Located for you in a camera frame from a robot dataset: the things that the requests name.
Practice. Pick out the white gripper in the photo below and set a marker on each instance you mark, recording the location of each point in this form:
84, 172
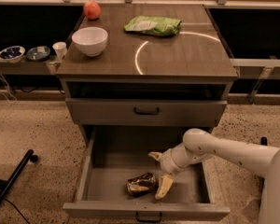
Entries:
167, 161

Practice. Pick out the crushed orange soda can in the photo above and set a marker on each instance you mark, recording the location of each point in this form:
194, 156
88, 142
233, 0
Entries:
142, 184

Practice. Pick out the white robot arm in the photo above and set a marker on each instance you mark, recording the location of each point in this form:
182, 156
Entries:
197, 145

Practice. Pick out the open grey middle drawer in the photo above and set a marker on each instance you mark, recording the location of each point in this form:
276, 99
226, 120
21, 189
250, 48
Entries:
116, 154

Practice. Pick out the closed grey top drawer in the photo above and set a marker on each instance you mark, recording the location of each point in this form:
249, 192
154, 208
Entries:
136, 112

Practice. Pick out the grey drawer cabinet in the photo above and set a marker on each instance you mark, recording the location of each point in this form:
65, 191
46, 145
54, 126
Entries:
192, 65

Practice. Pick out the black stand leg right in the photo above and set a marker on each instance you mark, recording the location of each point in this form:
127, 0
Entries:
263, 141

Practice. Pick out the black stand leg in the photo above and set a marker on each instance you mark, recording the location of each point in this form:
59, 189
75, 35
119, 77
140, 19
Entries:
6, 185
263, 141

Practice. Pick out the black stand leg left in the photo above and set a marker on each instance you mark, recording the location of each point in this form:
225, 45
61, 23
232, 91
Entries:
6, 185

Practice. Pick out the green chip bag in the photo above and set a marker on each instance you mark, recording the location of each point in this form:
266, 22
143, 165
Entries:
158, 26

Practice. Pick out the white ceramic bowl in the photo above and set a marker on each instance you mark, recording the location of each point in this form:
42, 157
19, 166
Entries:
91, 41

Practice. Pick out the small white paper cup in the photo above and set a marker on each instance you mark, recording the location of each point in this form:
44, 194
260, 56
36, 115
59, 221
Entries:
60, 49

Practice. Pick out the dark blue bowl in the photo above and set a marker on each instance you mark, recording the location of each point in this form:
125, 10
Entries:
38, 54

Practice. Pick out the red apple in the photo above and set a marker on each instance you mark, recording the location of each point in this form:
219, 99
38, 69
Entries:
92, 10

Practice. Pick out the low side shelf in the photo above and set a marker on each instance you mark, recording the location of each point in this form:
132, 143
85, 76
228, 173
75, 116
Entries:
26, 67

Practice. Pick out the blue patterned bowl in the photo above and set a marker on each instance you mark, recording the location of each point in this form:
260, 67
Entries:
12, 54

